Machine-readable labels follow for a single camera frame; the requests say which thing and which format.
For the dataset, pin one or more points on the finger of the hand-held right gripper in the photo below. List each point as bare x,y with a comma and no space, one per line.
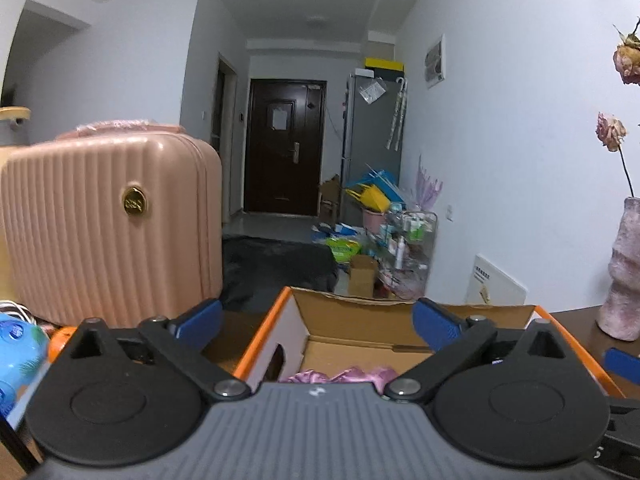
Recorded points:
622,361

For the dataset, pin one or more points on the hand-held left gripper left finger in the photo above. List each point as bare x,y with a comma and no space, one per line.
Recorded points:
200,317

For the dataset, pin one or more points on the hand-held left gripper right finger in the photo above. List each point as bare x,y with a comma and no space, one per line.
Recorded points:
437,323

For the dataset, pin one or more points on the orange cardboard box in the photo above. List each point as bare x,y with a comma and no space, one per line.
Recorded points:
350,325

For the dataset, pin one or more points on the white flat panel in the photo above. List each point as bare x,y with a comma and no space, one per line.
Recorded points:
502,285

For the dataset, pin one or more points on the pink ribbed vase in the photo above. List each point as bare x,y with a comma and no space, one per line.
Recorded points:
625,280

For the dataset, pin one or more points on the metal trolley rack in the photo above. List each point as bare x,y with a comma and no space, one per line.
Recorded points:
410,240

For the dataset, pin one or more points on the small open cardboard box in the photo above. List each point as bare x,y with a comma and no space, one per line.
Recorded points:
361,275

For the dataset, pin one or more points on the dark floor mat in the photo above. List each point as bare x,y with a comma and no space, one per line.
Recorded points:
280,265

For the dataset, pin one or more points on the green printed bag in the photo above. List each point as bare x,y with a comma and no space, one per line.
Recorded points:
344,250

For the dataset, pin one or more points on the pink bucket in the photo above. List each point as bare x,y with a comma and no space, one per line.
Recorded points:
374,220

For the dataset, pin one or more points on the pink ribbed suitcase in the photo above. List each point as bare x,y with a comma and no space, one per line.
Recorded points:
100,240

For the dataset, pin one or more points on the yellow bag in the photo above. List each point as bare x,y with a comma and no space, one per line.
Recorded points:
372,199

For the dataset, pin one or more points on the orange fruit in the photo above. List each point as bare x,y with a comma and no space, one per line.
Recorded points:
59,342

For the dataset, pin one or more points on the blue bag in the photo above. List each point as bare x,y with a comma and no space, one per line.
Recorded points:
382,175

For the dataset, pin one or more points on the dark wooden door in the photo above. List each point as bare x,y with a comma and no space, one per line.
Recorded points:
260,170

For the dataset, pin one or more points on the brown cardboard box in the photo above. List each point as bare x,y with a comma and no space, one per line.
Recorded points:
330,195

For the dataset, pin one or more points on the blue tissue pack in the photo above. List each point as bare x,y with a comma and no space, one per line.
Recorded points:
17,355

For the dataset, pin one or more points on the grey refrigerator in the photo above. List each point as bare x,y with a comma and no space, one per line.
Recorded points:
367,135

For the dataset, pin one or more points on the white folded umbrella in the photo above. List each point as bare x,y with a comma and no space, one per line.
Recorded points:
397,115

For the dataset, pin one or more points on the white paper notice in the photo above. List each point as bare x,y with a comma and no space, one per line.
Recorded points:
279,116

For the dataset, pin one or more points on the dried pink flowers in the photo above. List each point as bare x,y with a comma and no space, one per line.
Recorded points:
612,132

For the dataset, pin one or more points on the clear plastic bag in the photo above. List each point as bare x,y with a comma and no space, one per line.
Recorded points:
371,92

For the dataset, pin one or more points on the white flat box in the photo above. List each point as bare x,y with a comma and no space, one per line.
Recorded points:
362,71

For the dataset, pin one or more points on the yellow and black box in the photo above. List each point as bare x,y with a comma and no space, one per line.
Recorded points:
385,65

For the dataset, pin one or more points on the cream thermos jug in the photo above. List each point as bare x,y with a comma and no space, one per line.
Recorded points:
12,112

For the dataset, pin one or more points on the white wall electric panel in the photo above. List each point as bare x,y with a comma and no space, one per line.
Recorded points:
435,62

